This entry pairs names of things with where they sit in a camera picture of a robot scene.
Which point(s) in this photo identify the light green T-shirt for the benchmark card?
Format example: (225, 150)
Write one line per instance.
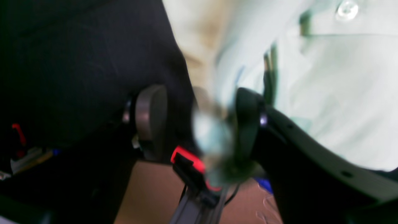
(328, 65)

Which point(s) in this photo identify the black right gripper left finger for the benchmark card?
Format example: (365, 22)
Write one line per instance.
(136, 146)

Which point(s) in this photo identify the black table cloth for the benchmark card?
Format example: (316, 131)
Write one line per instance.
(67, 70)

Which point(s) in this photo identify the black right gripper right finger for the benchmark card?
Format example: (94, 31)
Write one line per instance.
(311, 185)

